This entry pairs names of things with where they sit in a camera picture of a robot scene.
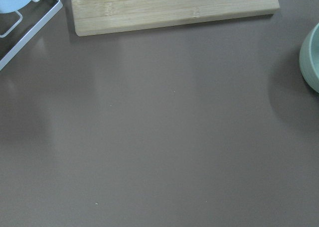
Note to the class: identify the bamboo cutting board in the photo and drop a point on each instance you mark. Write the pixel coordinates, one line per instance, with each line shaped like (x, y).
(92, 17)

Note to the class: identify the white wire cup rack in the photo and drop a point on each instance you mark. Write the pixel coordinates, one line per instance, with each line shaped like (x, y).
(20, 26)

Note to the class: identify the green bowl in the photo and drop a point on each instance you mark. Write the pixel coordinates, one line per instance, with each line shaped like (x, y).
(309, 58)

